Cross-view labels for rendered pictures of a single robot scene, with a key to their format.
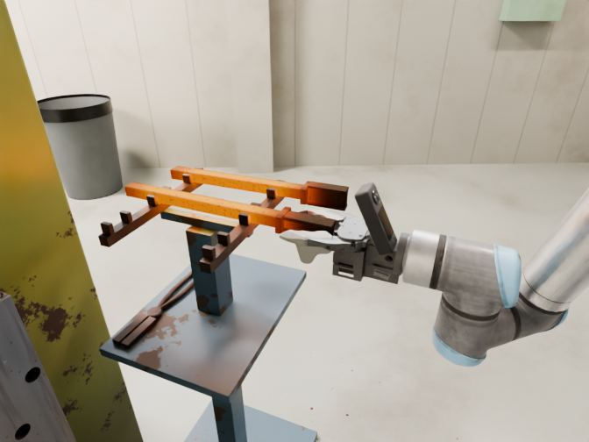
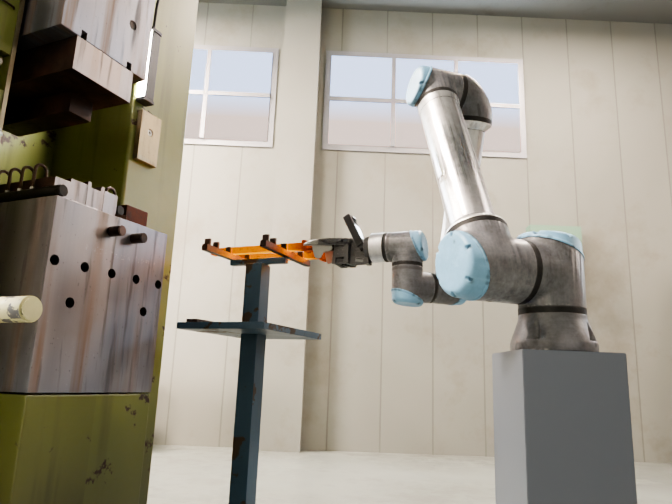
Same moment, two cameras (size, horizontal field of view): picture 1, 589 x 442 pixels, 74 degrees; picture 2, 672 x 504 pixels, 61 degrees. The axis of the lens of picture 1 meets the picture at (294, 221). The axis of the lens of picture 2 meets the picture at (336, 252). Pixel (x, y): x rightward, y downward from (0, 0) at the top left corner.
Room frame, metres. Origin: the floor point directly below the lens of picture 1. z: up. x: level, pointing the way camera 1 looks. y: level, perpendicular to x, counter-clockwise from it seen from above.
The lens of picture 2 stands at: (-1.14, -0.11, 0.52)
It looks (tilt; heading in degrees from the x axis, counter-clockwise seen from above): 13 degrees up; 1
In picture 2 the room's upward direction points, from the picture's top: 2 degrees clockwise
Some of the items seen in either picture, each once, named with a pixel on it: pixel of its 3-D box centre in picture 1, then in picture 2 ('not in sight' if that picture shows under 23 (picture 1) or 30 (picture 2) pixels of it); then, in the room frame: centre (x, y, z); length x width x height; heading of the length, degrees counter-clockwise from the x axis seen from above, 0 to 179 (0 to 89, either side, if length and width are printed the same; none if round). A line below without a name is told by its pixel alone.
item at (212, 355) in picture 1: (216, 308); (253, 331); (0.69, 0.18, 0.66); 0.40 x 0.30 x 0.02; 158
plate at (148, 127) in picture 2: not in sight; (147, 139); (0.58, 0.56, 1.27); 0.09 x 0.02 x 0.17; 157
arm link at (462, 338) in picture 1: (468, 324); (410, 284); (0.50, -0.30, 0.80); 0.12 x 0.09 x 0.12; 110
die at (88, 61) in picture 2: not in sight; (50, 84); (0.32, 0.75, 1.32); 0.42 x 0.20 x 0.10; 67
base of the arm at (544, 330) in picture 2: not in sight; (552, 331); (0.17, -0.59, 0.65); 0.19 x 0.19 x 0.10
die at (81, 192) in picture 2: not in sight; (30, 204); (0.32, 0.75, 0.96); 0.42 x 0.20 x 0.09; 67
